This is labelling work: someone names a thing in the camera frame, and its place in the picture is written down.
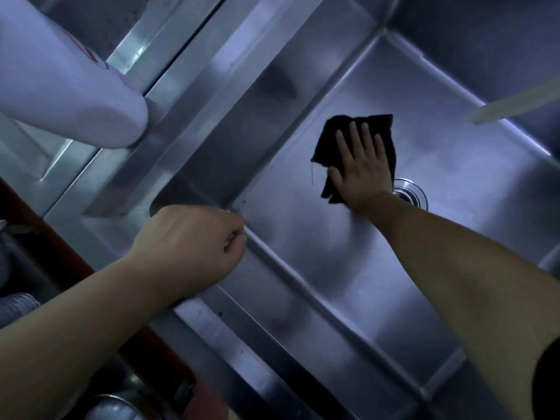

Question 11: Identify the person's left hand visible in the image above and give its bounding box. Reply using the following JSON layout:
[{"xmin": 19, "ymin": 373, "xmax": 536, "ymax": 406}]
[{"xmin": 124, "ymin": 204, "xmax": 248, "ymax": 305}]

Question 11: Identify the person's right hand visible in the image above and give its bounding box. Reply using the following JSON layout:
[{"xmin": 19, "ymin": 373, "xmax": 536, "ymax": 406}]
[{"xmin": 327, "ymin": 121, "xmax": 394, "ymax": 213}]

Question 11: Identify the dark cleaning cloth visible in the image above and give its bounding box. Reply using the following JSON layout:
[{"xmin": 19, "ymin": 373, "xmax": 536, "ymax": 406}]
[{"xmin": 310, "ymin": 113, "xmax": 398, "ymax": 205}]

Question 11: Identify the stainless steel sink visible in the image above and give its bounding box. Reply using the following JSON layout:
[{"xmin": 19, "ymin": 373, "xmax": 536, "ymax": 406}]
[
  {"xmin": 0, "ymin": 0, "xmax": 226, "ymax": 184},
  {"xmin": 83, "ymin": 0, "xmax": 560, "ymax": 420}
]

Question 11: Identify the person's left forearm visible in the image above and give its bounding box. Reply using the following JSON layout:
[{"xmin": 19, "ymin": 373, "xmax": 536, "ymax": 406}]
[{"xmin": 0, "ymin": 257, "xmax": 176, "ymax": 420}]

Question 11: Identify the person's right forearm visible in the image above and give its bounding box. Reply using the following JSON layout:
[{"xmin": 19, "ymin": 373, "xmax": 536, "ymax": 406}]
[{"xmin": 356, "ymin": 190, "xmax": 560, "ymax": 420}]

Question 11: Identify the round metal drain strainer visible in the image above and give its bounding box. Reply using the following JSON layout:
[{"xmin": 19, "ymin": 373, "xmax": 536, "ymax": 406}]
[{"xmin": 392, "ymin": 177, "xmax": 429, "ymax": 212}]

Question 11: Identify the round metal container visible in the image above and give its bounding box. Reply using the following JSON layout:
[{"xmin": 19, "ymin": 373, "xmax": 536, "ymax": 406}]
[{"xmin": 83, "ymin": 391, "xmax": 148, "ymax": 420}]

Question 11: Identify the grey corrugated drain pipe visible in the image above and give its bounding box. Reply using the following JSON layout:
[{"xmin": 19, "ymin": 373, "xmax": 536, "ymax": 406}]
[{"xmin": 0, "ymin": 292, "xmax": 43, "ymax": 330}]

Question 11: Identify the white plastic bottle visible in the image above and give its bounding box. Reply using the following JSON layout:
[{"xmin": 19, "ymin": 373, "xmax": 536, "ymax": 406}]
[{"xmin": 0, "ymin": 0, "xmax": 150, "ymax": 150}]

